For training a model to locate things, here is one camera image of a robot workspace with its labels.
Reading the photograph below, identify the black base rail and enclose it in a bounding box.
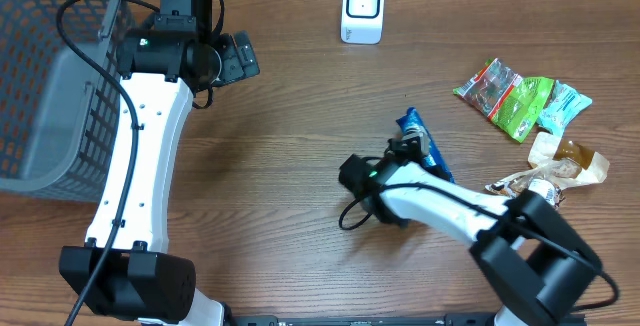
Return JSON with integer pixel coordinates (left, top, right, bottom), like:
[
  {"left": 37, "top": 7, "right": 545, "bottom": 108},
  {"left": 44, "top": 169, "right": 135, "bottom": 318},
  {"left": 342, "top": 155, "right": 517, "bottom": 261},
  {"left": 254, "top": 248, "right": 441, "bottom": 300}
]
[{"left": 222, "top": 312, "right": 496, "bottom": 326}]

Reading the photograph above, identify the green red snack bag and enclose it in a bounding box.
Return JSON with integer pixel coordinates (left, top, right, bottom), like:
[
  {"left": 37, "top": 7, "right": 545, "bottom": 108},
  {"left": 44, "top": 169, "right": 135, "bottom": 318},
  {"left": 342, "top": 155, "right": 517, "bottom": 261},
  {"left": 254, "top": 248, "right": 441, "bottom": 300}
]
[{"left": 453, "top": 58, "right": 554, "bottom": 143}]

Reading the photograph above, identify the beige tissue pack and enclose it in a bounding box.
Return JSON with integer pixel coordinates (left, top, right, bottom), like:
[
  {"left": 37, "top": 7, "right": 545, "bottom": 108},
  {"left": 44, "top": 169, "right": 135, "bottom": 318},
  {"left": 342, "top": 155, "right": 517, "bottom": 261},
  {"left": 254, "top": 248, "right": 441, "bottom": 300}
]
[{"left": 485, "top": 132, "right": 610, "bottom": 208}]

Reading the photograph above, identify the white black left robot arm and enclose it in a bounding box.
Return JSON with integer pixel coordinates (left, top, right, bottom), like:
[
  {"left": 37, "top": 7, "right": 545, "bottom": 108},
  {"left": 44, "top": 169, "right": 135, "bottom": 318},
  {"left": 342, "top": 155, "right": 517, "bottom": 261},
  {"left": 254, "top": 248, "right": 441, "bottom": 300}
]
[{"left": 59, "top": 0, "right": 259, "bottom": 325}]

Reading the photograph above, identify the blue Oreo cookie pack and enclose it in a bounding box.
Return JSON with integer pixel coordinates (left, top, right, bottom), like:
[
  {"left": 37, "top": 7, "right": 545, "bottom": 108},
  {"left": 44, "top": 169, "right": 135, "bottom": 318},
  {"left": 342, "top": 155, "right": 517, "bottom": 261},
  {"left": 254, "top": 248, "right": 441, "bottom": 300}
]
[{"left": 396, "top": 107, "right": 455, "bottom": 183}]

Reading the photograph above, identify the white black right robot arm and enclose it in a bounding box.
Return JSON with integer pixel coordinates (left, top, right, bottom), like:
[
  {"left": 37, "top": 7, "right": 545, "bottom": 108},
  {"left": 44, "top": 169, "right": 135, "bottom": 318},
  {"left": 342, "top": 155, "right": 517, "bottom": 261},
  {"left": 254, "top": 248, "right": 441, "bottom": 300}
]
[{"left": 338, "top": 138, "right": 603, "bottom": 325}]

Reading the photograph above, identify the mint wet wipes pack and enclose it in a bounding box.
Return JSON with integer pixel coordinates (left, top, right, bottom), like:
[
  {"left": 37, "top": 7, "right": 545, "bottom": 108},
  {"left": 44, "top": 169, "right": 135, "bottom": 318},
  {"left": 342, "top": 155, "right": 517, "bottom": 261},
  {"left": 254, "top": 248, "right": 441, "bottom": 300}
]
[{"left": 537, "top": 80, "right": 592, "bottom": 137}]

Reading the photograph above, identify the dark grey plastic basket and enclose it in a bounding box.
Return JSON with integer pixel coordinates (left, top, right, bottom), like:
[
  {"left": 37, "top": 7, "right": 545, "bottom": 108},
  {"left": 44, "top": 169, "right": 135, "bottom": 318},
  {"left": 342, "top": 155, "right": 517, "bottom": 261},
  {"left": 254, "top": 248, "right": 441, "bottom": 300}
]
[{"left": 1, "top": 0, "right": 135, "bottom": 202}]

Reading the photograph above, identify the white barcode scanner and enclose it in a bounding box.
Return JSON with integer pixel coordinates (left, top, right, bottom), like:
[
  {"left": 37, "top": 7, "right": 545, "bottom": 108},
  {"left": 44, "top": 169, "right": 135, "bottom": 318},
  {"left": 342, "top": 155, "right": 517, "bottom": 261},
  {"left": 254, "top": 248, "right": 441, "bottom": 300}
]
[{"left": 340, "top": 0, "right": 385, "bottom": 45}]

